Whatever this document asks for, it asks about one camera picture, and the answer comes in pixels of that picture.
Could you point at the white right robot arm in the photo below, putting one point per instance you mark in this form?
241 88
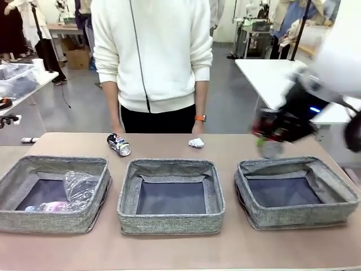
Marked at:
344 56

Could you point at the dark plastic crate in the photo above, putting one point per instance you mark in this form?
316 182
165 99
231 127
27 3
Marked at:
262 26

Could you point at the white paper ball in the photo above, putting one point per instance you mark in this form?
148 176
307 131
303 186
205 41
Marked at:
196 143

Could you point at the black trousers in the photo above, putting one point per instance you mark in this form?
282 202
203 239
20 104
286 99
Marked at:
158 121

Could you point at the large white table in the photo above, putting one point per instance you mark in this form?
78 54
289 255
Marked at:
262 73

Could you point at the person's left forearm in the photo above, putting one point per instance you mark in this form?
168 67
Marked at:
201 98

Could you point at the black orange headset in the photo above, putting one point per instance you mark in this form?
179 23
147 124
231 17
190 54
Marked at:
5 103

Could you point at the orange wrist watch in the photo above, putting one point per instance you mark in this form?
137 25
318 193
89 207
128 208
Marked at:
200 118

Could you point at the white zip sweater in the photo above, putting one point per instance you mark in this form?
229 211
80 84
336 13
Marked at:
152 56

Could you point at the small white side table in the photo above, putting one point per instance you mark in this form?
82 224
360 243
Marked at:
46 77

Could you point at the clear plastic storage bin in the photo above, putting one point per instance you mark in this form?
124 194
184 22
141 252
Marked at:
17 82

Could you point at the brown cardboard box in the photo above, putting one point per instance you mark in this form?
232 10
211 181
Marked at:
77 57

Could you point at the person's right forearm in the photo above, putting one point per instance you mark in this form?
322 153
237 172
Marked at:
111 101

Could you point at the crushed silver blue can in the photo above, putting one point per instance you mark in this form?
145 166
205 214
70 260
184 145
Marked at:
122 148

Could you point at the person's left hand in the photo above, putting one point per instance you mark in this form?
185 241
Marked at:
198 128

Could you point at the person's right hand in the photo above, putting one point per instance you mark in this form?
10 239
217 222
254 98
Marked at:
118 128

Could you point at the crushed red can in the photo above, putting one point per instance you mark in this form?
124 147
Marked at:
263 128

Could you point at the clear plastic bag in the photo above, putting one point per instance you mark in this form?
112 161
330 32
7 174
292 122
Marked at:
79 183

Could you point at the white power strip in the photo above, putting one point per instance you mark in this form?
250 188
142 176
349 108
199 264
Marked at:
29 140

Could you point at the grey fabric basket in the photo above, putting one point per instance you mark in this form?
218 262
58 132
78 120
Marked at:
296 217
169 223
42 223

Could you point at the white paper cup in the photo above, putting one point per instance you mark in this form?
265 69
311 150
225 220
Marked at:
38 66

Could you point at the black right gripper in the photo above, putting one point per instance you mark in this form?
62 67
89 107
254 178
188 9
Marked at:
299 113

